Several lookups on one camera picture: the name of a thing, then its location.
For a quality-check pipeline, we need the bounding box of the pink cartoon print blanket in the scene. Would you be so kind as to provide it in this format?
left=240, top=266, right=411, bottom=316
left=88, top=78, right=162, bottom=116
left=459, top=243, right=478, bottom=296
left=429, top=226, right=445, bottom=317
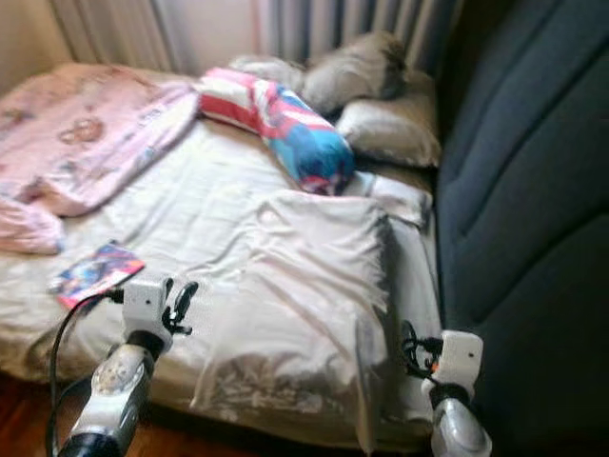
left=0, top=62, right=202, bottom=256

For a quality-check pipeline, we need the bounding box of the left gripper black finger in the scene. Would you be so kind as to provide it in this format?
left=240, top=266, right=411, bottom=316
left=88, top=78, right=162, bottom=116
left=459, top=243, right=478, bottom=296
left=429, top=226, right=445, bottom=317
left=171, top=280, right=200, bottom=325

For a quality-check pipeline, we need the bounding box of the grey striped curtain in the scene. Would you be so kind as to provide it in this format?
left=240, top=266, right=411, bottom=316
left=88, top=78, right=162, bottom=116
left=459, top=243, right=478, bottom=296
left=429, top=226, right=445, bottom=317
left=48, top=0, right=193, bottom=73
left=257, top=0, right=463, bottom=79

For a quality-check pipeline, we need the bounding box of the flat grey pillow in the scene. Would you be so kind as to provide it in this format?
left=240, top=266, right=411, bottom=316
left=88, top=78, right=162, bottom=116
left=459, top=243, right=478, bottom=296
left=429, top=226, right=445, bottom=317
left=228, top=54, right=311, bottom=92

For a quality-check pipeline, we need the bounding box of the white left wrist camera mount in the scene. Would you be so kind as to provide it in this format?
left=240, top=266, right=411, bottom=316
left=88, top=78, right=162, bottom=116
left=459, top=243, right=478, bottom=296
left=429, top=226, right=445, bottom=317
left=122, top=278, right=173, bottom=354

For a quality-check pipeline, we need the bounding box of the striped red blue bolster pillow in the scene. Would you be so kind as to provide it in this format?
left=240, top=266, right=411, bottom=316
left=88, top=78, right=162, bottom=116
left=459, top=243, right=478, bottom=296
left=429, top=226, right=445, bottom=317
left=200, top=67, right=357, bottom=197

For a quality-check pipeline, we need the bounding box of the colourful comic book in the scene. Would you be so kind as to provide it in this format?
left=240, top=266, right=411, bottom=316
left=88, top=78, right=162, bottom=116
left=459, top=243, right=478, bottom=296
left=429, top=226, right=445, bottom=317
left=54, top=241, right=146, bottom=311

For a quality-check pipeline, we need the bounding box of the white folded cloth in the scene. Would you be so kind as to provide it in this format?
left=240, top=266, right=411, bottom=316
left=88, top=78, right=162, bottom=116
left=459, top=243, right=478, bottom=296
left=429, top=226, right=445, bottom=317
left=347, top=169, right=435, bottom=229

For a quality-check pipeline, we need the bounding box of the dark grey upholstered sofa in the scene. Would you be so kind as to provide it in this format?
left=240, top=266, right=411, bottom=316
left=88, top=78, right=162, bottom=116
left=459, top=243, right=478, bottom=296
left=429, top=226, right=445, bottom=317
left=436, top=0, right=609, bottom=457

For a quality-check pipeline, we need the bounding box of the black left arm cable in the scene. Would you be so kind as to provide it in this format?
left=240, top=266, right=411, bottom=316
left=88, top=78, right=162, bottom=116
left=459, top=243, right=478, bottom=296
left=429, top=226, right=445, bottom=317
left=46, top=288, right=127, bottom=457

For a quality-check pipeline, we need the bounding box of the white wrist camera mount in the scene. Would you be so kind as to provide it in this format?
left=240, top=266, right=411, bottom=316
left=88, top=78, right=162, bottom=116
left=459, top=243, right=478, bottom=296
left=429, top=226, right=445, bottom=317
left=438, top=330, right=484, bottom=397
left=122, top=278, right=173, bottom=354

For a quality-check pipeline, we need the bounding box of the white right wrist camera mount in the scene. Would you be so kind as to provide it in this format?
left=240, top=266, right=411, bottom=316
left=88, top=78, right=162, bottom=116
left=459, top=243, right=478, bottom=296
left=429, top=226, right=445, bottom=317
left=438, top=330, right=484, bottom=397

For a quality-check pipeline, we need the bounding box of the grey floral pillow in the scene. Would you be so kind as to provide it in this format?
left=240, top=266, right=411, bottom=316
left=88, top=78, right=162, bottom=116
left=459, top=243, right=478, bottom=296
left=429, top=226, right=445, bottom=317
left=335, top=92, right=442, bottom=170

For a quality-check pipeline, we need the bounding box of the large beige floral pillow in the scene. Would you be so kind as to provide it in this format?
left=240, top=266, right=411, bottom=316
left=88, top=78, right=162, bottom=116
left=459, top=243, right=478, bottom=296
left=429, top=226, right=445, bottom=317
left=190, top=190, right=403, bottom=422

